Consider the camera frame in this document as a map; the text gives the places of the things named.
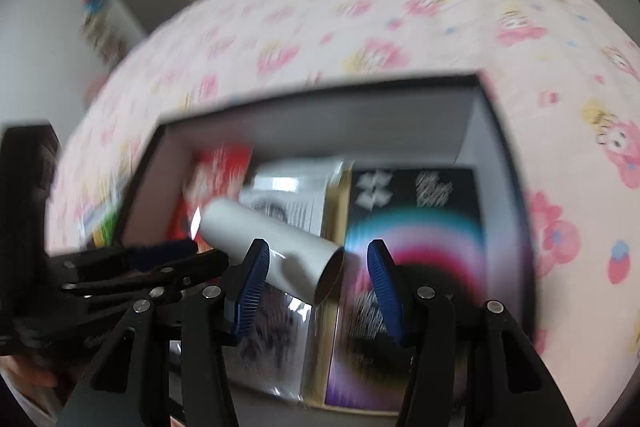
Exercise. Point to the cartoon printed plastic packet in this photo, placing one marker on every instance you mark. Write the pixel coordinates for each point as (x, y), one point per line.
(270, 342)

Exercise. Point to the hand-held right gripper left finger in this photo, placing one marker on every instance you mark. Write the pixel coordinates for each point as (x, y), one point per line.
(252, 292)

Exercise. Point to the white toy shelf rack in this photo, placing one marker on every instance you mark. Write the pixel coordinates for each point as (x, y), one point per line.
(102, 39)

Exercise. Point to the white paper packet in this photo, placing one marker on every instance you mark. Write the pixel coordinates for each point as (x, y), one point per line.
(295, 197)

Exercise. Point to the person's left hand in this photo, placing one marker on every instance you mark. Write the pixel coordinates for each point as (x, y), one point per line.
(25, 374)

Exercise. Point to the black cardboard box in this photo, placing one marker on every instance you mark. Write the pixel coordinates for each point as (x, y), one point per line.
(505, 187)

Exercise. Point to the black rainbow screen protector box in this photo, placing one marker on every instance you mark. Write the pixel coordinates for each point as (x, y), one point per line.
(425, 227)

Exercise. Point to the white cardboard tube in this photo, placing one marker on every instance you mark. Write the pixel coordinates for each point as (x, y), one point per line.
(280, 242)

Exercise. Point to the yellow green small packet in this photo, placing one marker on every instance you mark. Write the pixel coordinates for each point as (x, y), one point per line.
(102, 219)

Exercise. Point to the red snack packet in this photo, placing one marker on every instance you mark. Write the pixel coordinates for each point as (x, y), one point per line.
(215, 177)

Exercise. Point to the flat brown cardboard box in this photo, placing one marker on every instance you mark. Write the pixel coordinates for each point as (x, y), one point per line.
(325, 347)

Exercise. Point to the pink printed blanket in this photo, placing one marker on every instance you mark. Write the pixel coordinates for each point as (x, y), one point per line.
(350, 17)

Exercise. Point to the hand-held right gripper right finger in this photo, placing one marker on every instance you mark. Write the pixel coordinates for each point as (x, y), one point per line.
(386, 294)

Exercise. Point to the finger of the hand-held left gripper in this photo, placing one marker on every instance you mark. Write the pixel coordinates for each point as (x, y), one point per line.
(160, 252)
(200, 264)

